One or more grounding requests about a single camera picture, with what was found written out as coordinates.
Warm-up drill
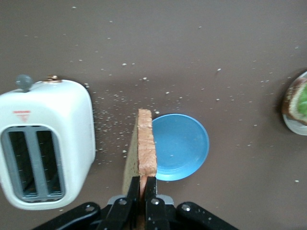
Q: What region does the brown crust bread slice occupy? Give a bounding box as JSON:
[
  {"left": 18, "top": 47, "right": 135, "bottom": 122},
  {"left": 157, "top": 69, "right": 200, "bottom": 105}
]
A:
[
  {"left": 281, "top": 77, "right": 307, "bottom": 126},
  {"left": 121, "top": 108, "right": 158, "bottom": 230}
]

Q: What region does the blue round plate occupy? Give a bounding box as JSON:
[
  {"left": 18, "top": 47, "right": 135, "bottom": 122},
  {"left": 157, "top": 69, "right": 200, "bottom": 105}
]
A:
[{"left": 151, "top": 113, "right": 210, "bottom": 182}]

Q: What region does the white two-slot toaster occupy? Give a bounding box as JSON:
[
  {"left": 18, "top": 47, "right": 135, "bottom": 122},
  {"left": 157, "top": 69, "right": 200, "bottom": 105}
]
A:
[{"left": 0, "top": 74, "right": 97, "bottom": 211}]

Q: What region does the brown table cloth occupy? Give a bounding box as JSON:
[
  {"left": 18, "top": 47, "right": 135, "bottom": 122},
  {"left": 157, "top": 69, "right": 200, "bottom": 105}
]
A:
[{"left": 0, "top": 0, "right": 307, "bottom": 230}]

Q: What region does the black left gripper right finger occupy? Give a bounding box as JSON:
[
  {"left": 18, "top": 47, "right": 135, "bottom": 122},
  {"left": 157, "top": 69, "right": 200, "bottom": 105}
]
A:
[{"left": 143, "top": 176, "right": 240, "bottom": 230}]

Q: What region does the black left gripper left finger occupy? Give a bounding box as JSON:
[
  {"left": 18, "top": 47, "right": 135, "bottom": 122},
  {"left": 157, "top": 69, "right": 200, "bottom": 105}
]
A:
[{"left": 31, "top": 176, "right": 142, "bottom": 230}]

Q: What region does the beige round plate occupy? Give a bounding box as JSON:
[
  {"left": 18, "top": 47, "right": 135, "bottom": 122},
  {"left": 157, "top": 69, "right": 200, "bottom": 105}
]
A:
[{"left": 282, "top": 71, "right": 307, "bottom": 136}]

